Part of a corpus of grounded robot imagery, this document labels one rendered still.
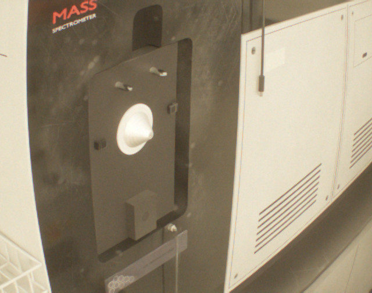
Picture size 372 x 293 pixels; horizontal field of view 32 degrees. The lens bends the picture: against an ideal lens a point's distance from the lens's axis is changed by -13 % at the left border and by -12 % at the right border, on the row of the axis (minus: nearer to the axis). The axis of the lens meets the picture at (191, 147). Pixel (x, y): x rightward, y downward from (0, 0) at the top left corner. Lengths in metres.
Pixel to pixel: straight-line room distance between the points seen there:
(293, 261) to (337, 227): 0.17
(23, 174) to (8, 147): 0.04
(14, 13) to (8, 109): 0.12
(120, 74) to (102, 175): 0.12
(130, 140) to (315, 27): 0.47
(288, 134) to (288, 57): 0.15
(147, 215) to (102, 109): 0.18
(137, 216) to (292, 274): 0.56
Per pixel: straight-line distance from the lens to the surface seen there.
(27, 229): 0.79
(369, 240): 1.72
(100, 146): 0.81
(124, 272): 0.93
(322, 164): 1.37
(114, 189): 0.87
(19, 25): 0.68
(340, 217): 1.59
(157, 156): 0.92
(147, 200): 0.91
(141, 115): 0.85
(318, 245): 1.49
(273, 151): 1.16
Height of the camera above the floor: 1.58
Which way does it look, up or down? 27 degrees down
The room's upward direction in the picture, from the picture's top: 2 degrees clockwise
